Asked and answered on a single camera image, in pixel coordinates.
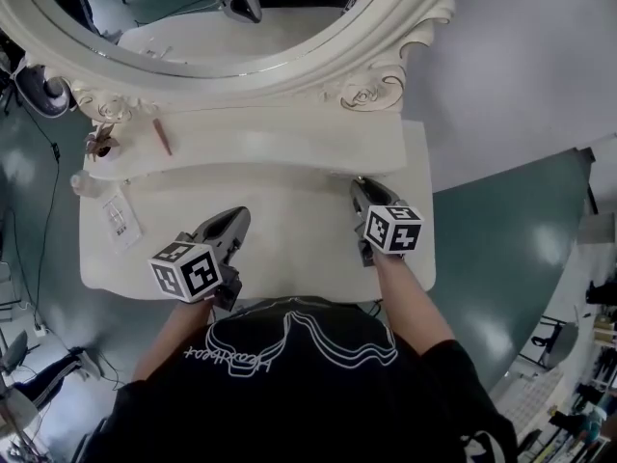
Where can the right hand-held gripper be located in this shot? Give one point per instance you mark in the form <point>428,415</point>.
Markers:
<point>393,232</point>

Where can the white grid panel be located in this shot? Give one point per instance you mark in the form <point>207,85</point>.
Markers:
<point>530,398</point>

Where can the person's black printed t-shirt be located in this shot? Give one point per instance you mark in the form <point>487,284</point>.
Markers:
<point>299,403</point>

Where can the white black pod-shaped robot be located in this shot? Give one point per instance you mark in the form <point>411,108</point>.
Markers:
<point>45,92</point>

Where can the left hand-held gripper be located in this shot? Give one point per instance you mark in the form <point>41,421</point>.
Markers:
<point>185,275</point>

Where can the person's right forearm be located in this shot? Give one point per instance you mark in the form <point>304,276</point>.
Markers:
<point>410,302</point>

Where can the person's left forearm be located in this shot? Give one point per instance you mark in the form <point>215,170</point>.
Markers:
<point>173,340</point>

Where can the oval white-framed mirror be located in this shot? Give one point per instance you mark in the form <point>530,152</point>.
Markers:
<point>270,73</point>

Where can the black grey chair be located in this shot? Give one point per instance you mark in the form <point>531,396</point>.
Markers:
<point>556,343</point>

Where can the brown stick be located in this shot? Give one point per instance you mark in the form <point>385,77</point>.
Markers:
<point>162,135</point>

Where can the white ornate dressing table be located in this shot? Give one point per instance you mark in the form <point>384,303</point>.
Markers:
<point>270,220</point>

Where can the white power strip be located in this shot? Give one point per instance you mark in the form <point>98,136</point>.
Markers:
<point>40,331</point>

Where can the clear plastic card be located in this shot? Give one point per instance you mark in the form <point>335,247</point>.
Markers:
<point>120,217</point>

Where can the clear glass bottle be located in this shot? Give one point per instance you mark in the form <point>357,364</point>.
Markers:
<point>87,183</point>

